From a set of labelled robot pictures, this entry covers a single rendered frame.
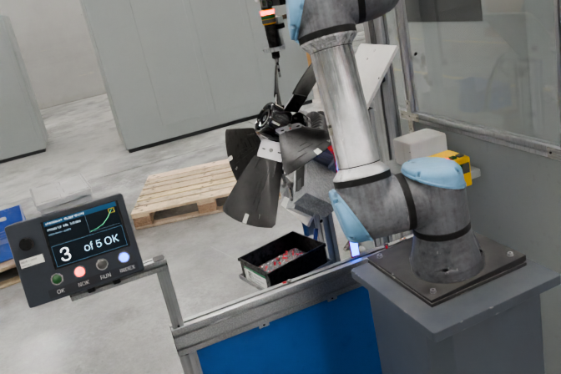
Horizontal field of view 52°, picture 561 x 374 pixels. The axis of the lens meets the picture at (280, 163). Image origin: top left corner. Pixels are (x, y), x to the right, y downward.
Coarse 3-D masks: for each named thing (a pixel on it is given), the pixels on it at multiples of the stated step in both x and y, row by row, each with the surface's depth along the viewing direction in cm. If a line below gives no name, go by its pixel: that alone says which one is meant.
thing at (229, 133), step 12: (228, 132) 219; (240, 132) 211; (252, 132) 205; (228, 144) 220; (240, 144) 212; (252, 144) 207; (228, 156) 221; (240, 156) 214; (252, 156) 209; (240, 168) 216
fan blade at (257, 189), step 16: (256, 160) 191; (272, 160) 190; (240, 176) 193; (256, 176) 190; (272, 176) 189; (240, 192) 192; (256, 192) 189; (272, 192) 187; (224, 208) 195; (240, 208) 191; (256, 208) 188; (272, 208) 186; (256, 224) 186; (272, 224) 183
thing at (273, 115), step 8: (272, 104) 190; (264, 112) 194; (272, 112) 187; (280, 112) 189; (288, 112) 191; (256, 120) 196; (280, 120) 188; (288, 120) 189; (296, 120) 194; (304, 120) 192; (256, 128) 194; (264, 128) 188; (272, 128) 188; (272, 136) 190
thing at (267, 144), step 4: (264, 140) 193; (268, 140) 192; (260, 144) 193; (264, 144) 193; (268, 144) 192; (272, 144) 192; (276, 144) 192; (260, 148) 193; (264, 148) 192; (268, 148) 192; (272, 148) 192; (276, 148) 191; (260, 152) 192; (264, 152) 192; (268, 152) 192; (272, 152) 192; (276, 152) 191; (260, 156) 192; (264, 156) 192; (268, 156) 192; (272, 156) 191; (276, 156) 191; (280, 156) 191; (276, 160) 191; (280, 160) 190
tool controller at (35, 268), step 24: (48, 216) 127; (72, 216) 128; (96, 216) 130; (120, 216) 131; (24, 240) 124; (48, 240) 127; (96, 240) 130; (120, 240) 131; (24, 264) 125; (48, 264) 127; (72, 264) 128; (120, 264) 131; (24, 288) 125; (48, 288) 127; (72, 288) 128
